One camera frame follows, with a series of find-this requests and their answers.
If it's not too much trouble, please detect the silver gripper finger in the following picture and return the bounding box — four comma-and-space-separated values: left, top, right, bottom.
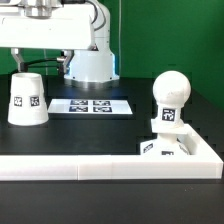
11, 48, 25, 72
61, 50, 74, 74

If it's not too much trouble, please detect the white lamp shade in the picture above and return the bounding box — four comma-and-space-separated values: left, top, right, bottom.
8, 73, 48, 126

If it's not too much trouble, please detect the white lamp bulb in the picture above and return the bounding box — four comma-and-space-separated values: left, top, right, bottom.
153, 71, 191, 128

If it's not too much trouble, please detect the white marker sheet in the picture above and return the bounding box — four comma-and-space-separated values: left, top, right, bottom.
48, 99, 132, 115

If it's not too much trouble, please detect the white L-shaped fence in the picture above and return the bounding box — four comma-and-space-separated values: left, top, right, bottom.
0, 124, 223, 181

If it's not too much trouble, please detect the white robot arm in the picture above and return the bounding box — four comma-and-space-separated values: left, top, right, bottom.
0, 0, 119, 88

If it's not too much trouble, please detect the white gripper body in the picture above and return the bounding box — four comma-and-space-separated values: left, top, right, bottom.
0, 0, 95, 50

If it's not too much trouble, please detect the white lamp base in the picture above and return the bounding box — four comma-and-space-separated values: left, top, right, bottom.
140, 119, 190, 157

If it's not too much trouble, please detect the black cable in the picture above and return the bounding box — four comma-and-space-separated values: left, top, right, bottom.
24, 58, 70, 68

